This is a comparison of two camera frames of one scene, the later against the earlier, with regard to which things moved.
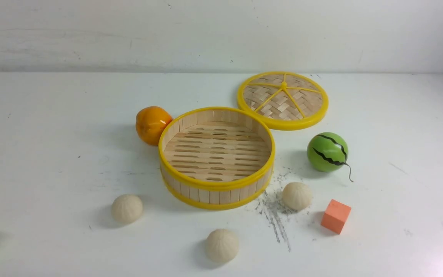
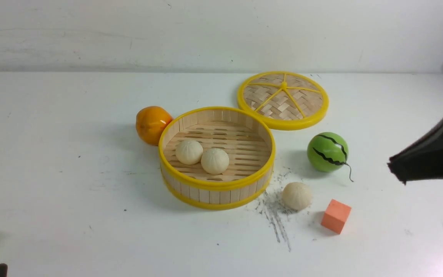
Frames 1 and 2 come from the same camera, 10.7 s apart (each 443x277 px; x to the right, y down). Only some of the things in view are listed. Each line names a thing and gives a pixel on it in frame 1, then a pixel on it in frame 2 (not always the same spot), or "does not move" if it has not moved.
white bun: [222, 245] to [215, 161]
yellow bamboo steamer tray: [216, 157] does not move
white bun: [126, 209] to [189, 152]
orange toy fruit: [150, 122] does not move
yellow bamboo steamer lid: [283, 100] does not move
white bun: [296, 195] does not move
